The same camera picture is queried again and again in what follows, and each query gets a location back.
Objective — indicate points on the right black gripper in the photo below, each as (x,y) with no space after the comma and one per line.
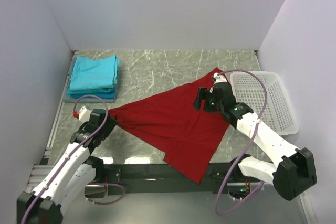
(201,95)

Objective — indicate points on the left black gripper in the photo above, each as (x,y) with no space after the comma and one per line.
(111,123)

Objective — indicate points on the red t shirt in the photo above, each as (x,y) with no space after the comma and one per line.
(169,122)

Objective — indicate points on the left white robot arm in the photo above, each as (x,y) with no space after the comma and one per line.
(76,169)

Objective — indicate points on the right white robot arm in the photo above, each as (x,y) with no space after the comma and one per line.
(291,170)

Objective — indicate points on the teal folded t shirt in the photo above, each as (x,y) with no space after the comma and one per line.
(102,93)

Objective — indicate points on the light blue folded t shirt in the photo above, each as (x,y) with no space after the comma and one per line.
(91,74)

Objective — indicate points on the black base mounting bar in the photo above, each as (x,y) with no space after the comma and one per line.
(155,178)

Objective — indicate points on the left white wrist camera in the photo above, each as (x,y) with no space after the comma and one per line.
(83,115)

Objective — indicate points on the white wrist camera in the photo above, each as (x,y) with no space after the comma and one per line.
(218,78)
(83,115)

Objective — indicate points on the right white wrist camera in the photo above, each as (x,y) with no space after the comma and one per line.
(218,78)

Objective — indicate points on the aluminium frame rail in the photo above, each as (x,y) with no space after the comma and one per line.
(63,127)

